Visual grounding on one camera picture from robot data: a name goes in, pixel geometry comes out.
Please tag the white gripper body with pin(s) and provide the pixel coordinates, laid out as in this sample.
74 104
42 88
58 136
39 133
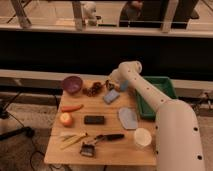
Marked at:
115 76

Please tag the purple bowl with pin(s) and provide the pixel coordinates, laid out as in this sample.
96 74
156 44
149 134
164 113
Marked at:
72 84

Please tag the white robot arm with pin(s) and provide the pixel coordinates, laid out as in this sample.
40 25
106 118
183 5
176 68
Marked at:
178 140

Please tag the metal cup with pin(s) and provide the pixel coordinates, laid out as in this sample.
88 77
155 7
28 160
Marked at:
109 85

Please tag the blue grey cloth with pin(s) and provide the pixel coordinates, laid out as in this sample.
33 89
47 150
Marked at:
128 118

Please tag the white plastic cup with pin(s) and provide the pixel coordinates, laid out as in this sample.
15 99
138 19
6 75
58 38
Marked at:
142 137

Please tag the light blue cup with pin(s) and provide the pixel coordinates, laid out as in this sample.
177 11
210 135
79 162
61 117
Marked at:
123 86

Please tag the orange carrot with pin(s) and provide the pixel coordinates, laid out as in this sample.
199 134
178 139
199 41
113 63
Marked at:
71 108

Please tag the red yellow apple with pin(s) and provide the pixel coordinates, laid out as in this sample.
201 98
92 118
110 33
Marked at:
66 119

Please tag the black rectangular block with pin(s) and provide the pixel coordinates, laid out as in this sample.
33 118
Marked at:
94 120

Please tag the dark red grape bunch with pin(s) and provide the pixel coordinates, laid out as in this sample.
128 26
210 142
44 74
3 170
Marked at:
94 90

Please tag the blue sponge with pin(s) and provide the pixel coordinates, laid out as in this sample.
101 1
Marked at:
111 96

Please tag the green plastic tray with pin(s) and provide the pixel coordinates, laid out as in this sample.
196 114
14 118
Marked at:
165 85

